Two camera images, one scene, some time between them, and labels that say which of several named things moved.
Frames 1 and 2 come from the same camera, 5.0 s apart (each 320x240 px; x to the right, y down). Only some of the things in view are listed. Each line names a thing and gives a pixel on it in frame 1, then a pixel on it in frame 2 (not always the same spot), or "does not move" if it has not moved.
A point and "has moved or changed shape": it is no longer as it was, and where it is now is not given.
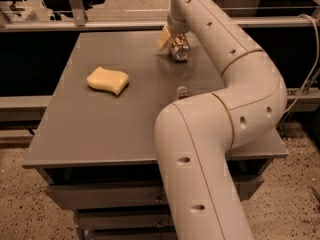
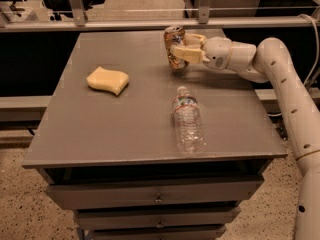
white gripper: x=179 y=26 -> x=217 y=52
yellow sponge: x=109 y=80 does not move
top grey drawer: x=126 y=195 does not move
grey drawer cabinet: x=94 y=143 does not move
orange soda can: x=180 y=53 has moved or changed shape
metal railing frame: x=75 y=19 does not move
